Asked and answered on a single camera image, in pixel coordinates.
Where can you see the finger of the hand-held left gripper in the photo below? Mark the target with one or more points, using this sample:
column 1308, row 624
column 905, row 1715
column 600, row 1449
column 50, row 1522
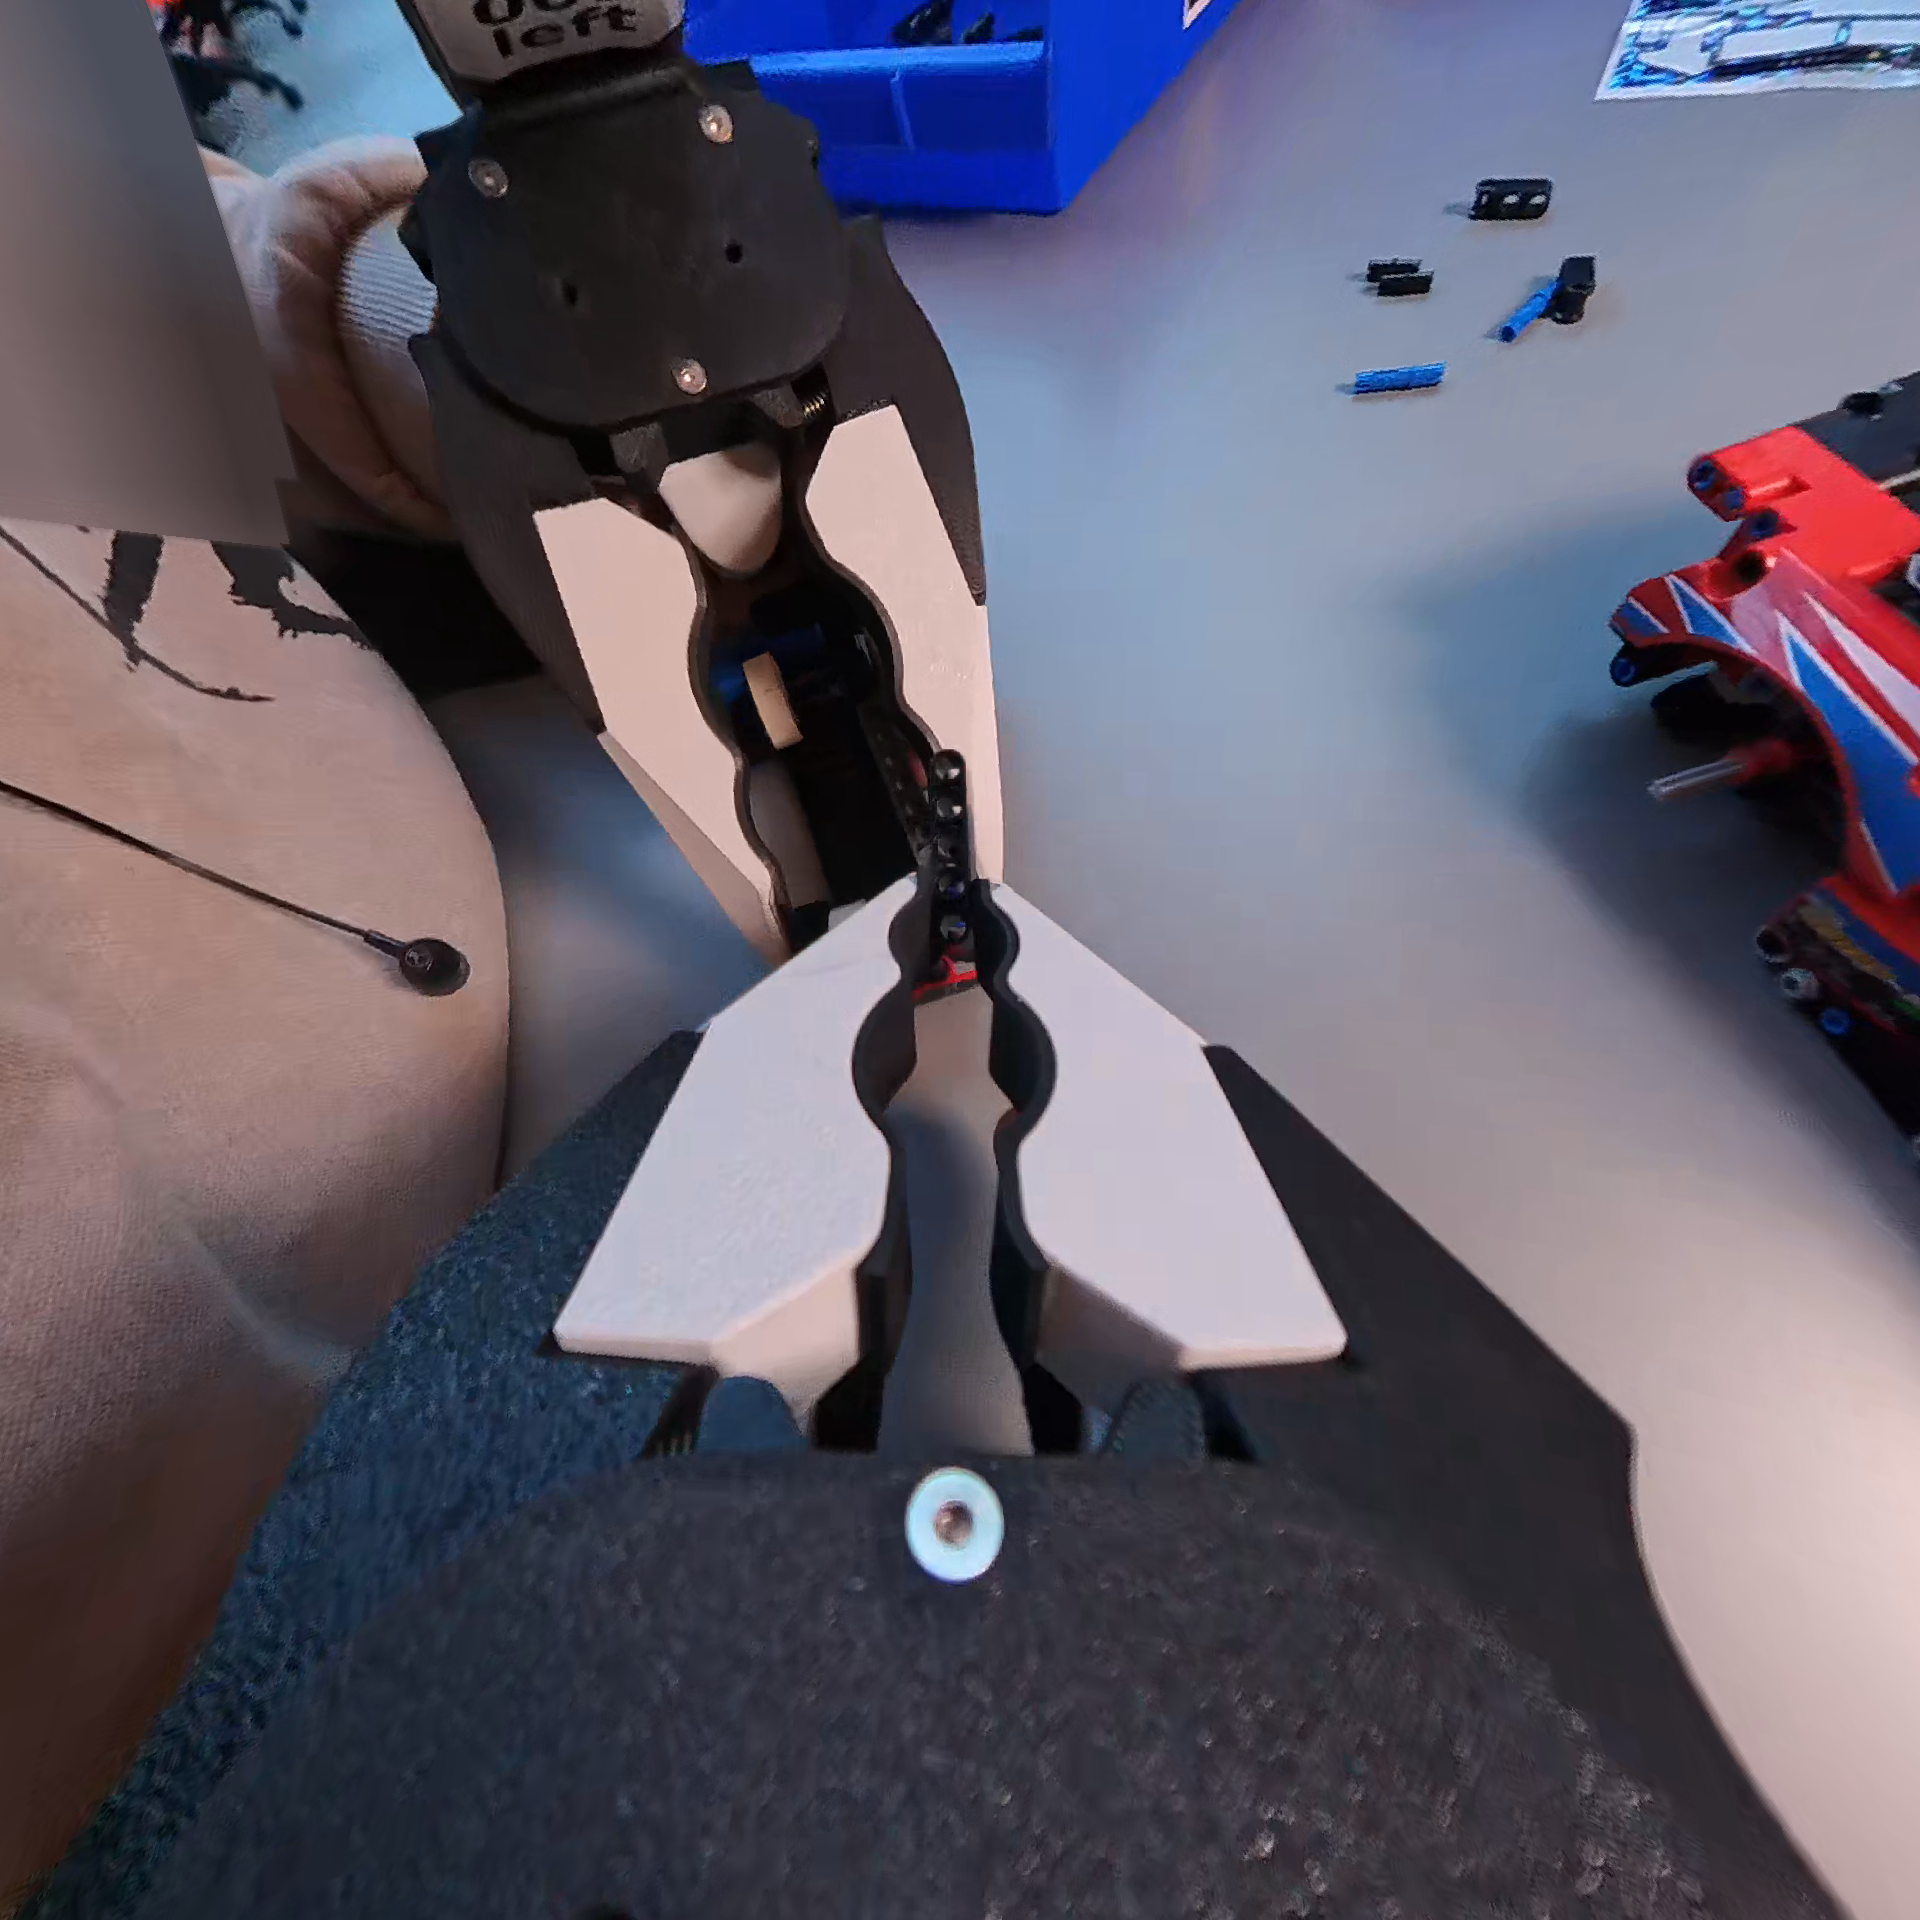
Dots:
column 630, row 645
column 922, row 585

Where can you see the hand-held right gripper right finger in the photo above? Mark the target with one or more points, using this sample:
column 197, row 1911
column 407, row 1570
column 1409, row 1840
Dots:
column 1170, row 1200

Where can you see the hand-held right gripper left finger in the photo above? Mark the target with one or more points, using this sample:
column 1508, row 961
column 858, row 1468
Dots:
column 735, row 1184

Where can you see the black lego frame assembly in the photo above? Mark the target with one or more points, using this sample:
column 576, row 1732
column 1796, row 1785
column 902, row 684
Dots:
column 839, row 780

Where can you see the black L-shaped lego beam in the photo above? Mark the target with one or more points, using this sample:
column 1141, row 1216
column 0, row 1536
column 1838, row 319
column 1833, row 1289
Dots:
column 949, row 839

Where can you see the person's left forearm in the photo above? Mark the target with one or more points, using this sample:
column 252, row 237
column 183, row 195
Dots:
column 329, row 253

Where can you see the pile of black lego pieces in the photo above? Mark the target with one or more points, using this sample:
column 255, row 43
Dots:
column 930, row 23

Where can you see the blue lego axle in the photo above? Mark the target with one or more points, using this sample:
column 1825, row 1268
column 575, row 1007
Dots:
column 1528, row 311
column 1394, row 378

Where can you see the black lego connector block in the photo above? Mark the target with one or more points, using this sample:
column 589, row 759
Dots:
column 1511, row 196

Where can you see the red white blue lego car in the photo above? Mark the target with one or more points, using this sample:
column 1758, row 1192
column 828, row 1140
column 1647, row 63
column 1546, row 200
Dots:
column 1799, row 674

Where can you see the lego instruction booklet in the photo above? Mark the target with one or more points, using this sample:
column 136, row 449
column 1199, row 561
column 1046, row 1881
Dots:
column 1769, row 43

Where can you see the person's left hand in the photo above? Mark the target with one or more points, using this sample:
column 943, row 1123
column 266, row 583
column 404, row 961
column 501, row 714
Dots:
column 728, row 509

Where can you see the person's dark pants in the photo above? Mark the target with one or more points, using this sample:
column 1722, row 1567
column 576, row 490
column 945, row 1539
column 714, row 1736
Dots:
column 422, row 615

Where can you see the blue plastic parts bin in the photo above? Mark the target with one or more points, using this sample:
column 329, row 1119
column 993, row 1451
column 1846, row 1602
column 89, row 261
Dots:
column 960, row 136

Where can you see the black office chair base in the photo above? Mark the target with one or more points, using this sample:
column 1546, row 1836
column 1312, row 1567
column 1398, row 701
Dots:
column 224, row 19

